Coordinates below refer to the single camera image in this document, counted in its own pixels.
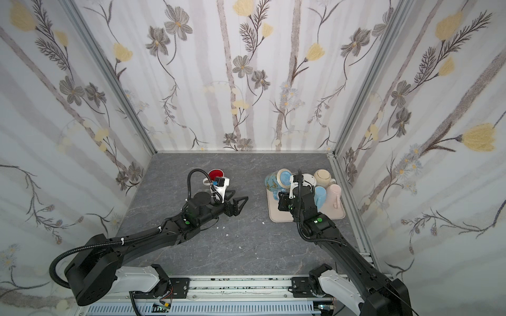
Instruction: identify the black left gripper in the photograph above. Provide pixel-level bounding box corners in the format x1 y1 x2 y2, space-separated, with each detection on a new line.
196 189 248 228

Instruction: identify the beige plastic tray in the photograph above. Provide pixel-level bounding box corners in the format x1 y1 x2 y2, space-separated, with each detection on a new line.
266 190 346 223

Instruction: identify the white mug red inside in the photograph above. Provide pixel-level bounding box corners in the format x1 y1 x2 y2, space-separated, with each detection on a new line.
202 169 224 185

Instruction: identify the blue glass patterned mug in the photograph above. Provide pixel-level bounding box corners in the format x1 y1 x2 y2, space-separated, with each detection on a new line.
264 169 292 201

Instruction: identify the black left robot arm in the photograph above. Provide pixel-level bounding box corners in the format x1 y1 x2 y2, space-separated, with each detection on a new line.
49 190 249 306

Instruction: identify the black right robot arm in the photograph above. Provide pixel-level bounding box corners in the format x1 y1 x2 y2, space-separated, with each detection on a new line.
278 186 415 315

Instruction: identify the light blue mug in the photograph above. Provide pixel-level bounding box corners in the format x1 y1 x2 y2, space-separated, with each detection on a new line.
314 186 327 209

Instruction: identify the pink mug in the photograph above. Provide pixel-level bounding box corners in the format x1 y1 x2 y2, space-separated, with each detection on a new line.
324 184 341 209

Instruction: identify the cream round mug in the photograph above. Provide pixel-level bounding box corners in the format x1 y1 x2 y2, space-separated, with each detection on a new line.
313 169 336 188

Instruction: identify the left corner aluminium profile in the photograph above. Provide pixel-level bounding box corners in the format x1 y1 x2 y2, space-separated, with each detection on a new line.
59 0 157 155

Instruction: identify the corner aluminium profile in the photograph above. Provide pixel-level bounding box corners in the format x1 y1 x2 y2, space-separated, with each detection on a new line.
333 0 416 155
59 0 157 155

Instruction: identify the right corner aluminium profile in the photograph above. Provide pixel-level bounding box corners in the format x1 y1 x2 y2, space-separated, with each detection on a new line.
333 0 416 155

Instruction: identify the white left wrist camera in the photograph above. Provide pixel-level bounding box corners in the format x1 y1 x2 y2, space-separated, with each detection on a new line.
211 176 229 204

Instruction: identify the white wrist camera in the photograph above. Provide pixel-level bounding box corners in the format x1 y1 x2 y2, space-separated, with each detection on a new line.
211 176 229 204
289 174 299 199

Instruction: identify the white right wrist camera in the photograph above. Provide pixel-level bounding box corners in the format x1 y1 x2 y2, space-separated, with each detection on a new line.
289 174 299 199

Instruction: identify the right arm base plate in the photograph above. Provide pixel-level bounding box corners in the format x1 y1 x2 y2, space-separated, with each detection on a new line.
289 276 316 298

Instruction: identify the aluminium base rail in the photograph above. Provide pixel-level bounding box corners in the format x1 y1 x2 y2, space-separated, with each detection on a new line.
74 274 402 303

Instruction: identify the white vented cable duct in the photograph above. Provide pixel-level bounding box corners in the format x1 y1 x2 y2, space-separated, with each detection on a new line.
86 302 322 316

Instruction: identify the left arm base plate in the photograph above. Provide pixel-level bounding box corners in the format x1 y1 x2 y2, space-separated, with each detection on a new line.
165 278 191 299

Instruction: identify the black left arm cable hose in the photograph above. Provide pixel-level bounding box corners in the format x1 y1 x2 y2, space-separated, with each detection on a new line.
49 232 159 289

